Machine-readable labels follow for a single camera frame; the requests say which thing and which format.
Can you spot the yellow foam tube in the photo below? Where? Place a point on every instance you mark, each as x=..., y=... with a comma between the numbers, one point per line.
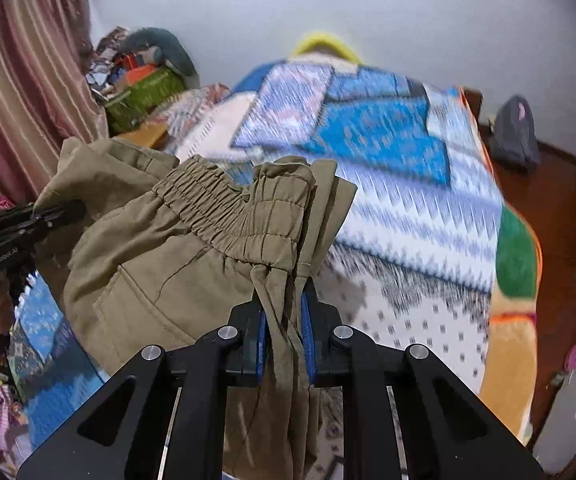
x=318, y=39

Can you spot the orange box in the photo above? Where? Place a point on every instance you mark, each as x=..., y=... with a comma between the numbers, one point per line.
x=140, y=70

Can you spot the grey backpack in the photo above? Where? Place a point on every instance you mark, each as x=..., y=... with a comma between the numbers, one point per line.
x=515, y=135

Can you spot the striped brown curtain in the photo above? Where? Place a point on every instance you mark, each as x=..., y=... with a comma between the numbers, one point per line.
x=28, y=85

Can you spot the khaki pants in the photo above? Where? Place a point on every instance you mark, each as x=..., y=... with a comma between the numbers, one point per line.
x=168, y=250

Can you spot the pile of crumpled paper clutter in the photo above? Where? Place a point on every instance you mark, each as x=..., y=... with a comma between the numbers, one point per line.
x=103, y=60

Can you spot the grey plush pillow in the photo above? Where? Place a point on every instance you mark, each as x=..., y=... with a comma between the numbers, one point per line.
x=168, y=42

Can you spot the bamboo lap table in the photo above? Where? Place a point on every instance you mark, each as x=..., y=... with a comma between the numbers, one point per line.
x=143, y=135

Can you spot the blue patchwork blanket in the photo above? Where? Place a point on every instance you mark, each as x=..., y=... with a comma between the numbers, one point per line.
x=393, y=185

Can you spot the wooden bed frame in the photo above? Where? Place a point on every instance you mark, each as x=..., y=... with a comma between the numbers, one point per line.
x=473, y=107

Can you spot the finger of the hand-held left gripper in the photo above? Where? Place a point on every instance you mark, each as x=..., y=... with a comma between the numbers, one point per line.
x=53, y=215

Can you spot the green patterned storage bag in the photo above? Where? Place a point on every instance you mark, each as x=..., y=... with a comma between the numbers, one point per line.
x=143, y=95

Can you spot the pink checkered cloth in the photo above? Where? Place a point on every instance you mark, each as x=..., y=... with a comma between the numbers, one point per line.
x=3, y=410

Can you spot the striped floral quilt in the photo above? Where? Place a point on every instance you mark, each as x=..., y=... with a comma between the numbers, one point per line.
x=193, y=105

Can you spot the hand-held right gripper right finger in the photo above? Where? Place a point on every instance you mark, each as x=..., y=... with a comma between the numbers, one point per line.
x=308, y=345

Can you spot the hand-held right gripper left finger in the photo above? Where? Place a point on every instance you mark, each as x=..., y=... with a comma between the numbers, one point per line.
x=262, y=345

